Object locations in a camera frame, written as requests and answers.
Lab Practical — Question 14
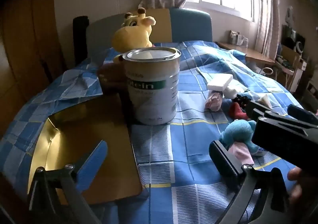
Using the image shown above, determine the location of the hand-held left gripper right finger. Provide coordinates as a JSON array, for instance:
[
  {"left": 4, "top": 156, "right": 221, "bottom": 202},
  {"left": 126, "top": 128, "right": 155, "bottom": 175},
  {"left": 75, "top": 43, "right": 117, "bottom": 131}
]
[{"left": 209, "top": 140, "right": 290, "bottom": 224}]

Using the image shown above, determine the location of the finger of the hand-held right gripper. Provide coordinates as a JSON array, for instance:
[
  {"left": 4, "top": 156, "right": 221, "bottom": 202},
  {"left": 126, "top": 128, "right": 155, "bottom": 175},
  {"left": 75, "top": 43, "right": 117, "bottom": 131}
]
[
  {"left": 233, "top": 94, "right": 282, "bottom": 125},
  {"left": 287, "top": 104, "right": 318, "bottom": 126}
]

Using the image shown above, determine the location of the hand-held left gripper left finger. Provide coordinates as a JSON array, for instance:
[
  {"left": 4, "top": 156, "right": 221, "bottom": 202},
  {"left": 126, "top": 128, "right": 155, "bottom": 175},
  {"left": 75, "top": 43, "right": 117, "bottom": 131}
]
[{"left": 27, "top": 140, "right": 108, "bottom": 224}]

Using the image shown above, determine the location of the red fuzzy sock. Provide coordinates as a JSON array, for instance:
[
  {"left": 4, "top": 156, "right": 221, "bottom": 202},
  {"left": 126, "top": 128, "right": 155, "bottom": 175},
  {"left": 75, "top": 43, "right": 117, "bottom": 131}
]
[{"left": 229, "top": 102, "right": 251, "bottom": 121}]

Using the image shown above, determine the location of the blue plush toy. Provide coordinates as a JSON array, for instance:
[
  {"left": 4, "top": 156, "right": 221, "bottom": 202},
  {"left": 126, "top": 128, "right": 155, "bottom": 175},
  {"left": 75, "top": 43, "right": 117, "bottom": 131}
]
[{"left": 219, "top": 120, "right": 264, "bottom": 165}]

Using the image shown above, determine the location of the gold cardboard box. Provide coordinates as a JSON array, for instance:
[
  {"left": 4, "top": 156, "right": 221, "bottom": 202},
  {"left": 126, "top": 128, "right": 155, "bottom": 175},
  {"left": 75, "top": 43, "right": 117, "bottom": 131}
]
[{"left": 27, "top": 94, "right": 144, "bottom": 206}]

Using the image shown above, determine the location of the beige satin scrunchie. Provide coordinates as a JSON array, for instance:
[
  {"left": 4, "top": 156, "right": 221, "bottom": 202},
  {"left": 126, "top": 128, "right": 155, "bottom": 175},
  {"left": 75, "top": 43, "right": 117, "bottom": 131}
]
[{"left": 205, "top": 91, "right": 223, "bottom": 111}]

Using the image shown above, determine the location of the white sponge block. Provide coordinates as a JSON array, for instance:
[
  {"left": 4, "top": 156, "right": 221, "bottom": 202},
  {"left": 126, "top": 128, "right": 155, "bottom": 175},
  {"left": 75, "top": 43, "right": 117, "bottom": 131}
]
[
  {"left": 223, "top": 84, "right": 240, "bottom": 99},
  {"left": 207, "top": 74, "right": 234, "bottom": 90}
]

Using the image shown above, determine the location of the person's right hand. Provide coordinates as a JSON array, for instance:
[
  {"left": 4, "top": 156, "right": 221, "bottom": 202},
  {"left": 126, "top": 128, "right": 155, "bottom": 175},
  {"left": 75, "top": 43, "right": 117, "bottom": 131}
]
[{"left": 287, "top": 167, "right": 305, "bottom": 205}]

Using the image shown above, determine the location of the blue plaid blanket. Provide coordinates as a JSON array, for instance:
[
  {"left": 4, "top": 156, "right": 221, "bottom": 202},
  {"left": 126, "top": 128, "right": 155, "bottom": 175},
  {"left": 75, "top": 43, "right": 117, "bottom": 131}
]
[{"left": 0, "top": 40, "right": 318, "bottom": 224}]

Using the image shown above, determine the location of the wooden desk with clutter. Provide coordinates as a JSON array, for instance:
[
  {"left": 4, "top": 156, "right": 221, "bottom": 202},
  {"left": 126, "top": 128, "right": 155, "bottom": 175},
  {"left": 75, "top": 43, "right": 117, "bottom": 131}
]
[{"left": 275, "top": 7, "right": 318, "bottom": 93}]

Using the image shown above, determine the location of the dark brown box lid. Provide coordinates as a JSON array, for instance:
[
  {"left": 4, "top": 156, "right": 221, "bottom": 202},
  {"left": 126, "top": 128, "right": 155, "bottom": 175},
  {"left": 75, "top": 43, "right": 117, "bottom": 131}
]
[{"left": 96, "top": 61, "right": 126, "bottom": 96}]

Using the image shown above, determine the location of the white powder tin can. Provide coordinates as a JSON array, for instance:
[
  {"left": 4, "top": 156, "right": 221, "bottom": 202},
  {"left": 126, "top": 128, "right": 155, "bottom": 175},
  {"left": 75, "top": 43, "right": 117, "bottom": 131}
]
[{"left": 123, "top": 47, "right": 181, "bottom": 125}]

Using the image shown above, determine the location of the grey yellow blue headboard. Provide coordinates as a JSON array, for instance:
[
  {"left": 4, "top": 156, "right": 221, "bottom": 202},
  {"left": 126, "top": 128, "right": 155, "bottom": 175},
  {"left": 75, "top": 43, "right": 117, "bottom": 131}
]
[{"left": 73, "top": 8, "right": 213, "bottom": 66}]

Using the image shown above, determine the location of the yellow giraffe plush toy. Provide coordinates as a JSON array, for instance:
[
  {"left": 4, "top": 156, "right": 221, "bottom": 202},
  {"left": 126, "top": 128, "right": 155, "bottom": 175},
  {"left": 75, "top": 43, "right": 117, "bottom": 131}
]
[{"left": 111, "top": 8, "right": 157, "bottom": 54}]

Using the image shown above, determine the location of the wooden wardrobe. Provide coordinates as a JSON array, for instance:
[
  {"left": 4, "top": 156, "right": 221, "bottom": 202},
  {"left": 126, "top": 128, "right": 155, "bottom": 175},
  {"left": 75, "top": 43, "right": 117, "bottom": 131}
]
[{"left": 0, "top": 0, "right": 65, "bottom": 108}]

